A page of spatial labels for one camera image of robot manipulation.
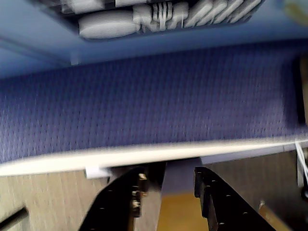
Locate yellow wooden block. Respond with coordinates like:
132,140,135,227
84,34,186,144
156,193,210,231

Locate white cable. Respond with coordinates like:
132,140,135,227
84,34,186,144
294,141,308,184

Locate wooden board with black edge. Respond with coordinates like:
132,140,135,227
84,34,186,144
292,55,308,125

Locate light wooden strip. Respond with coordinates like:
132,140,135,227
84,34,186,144
258,200,291,231

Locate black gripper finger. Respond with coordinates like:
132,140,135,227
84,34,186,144
193,166,278,231
80,167,149,231

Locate blue toy kitchen cabinet front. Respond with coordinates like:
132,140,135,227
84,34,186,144
0,0,308,80

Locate gray blue box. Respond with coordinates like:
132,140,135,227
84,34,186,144
161,158,202,197

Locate black bar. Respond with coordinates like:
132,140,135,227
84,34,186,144
0,208,28,228

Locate black dish rack decal panel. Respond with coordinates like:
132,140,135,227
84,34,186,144
40,0,264,43

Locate light wooden cabinet handle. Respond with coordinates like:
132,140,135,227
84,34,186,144
283,0,308,26

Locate blue woven mat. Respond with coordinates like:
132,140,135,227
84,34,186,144
0,42,308,165

